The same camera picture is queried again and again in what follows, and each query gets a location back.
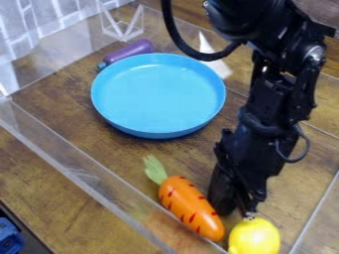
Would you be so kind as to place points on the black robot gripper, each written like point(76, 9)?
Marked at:
point(252, 155)

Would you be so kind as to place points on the orange toy carrot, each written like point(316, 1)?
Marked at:
point(181, 197)

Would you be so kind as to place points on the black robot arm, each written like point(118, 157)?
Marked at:
point(289, 57)

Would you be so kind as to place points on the yellow toy lemon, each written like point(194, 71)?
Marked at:
point(254, 236)

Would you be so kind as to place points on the blue plastic plate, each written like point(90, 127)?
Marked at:
point(158, 96)

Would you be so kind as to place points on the purple toy eggplant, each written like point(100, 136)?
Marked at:
point(140, 47)

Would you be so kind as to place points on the blue object at corner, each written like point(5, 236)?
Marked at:
point(11, 239)

